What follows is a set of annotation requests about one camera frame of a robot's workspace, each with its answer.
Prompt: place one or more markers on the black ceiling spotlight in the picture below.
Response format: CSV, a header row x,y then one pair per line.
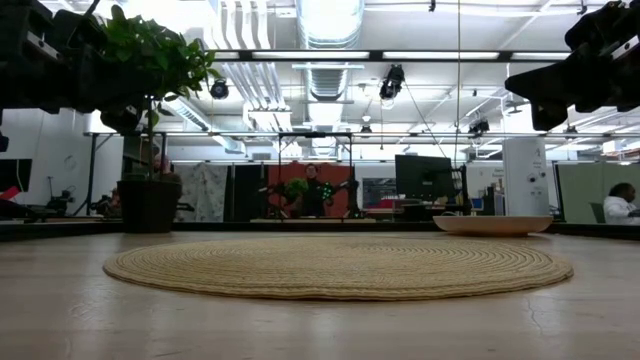
x,y
219,89
479,126
392,82

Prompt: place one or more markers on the small background green plant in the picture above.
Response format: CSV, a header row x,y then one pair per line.
x,y
296,188

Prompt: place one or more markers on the beige round plate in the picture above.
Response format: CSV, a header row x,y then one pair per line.
x,y
492,225

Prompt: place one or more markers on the white cylindrical column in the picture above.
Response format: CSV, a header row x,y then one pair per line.
x,y
525,177

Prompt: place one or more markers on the black aluminium table frame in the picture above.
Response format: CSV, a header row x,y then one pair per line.
x,y
300,226

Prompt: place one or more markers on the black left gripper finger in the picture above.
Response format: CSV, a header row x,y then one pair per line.
x,y
122,85

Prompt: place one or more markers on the silver ventilation duct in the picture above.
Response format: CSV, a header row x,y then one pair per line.
x,y
327,25

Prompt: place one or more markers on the green leafy plant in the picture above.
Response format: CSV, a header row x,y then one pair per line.
x,y
165,55

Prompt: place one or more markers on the grey patterned curtain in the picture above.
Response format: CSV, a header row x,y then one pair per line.
x,y
202,192

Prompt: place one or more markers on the black computer monitor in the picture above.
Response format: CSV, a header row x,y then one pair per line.
x,y
422,177

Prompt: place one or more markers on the green office chair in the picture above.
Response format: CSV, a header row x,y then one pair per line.
x,y
597,212

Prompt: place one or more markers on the red background object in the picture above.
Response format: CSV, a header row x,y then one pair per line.
x,y
9,193

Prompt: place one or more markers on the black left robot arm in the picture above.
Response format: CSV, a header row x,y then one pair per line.
x,y
40,60

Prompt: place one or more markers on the black background panel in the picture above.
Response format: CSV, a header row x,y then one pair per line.
x,y
247,192

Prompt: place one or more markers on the black wall screen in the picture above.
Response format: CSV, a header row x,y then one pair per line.
x,y
15,175

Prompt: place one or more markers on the black background robot arm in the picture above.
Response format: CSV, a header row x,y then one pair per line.
x,y
350,192

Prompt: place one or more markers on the black plant pot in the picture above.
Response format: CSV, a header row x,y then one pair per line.
x,y
150,207

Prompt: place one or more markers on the grey green partition wall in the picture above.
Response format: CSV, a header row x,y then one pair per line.
x,y
580,190

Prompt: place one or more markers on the person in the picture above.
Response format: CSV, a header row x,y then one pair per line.
x,y
314,195
167,170
617,207

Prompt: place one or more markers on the orange background panel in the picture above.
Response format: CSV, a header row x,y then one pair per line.
x,y
280,175

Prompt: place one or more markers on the round woven straw placemat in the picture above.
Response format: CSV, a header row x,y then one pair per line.
x,y
340,270

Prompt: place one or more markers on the black overhead frame beam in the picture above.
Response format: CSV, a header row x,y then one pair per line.
x,y
375,55

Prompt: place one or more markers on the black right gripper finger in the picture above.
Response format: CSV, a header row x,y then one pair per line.
x,y
542,85

